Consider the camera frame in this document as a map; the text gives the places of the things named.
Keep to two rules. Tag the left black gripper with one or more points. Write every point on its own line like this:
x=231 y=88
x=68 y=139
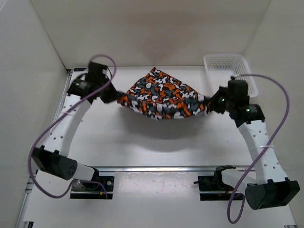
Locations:
x=113 y=96

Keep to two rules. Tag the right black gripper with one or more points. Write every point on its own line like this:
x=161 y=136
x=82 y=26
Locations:
x=212 y=105

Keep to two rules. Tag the orange camouflage shorts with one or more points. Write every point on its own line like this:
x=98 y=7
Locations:
x=160 y=96

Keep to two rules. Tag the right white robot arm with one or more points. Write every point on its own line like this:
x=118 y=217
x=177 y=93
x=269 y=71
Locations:
x=271 y=187

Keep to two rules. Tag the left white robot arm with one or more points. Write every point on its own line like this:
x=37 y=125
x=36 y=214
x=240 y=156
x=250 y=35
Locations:
x=52 y=156

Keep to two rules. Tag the white plastic basket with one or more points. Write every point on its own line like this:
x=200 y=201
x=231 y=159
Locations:
x=220 y=67

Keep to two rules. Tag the front aluminium rail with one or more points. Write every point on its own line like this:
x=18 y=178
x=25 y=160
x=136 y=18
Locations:
x=155 y=168

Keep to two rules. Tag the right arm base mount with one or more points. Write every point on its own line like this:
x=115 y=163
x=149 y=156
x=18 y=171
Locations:
x=210 y=190

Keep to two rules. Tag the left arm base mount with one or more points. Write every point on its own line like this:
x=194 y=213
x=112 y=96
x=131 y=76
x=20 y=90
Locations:
x=83 y=191

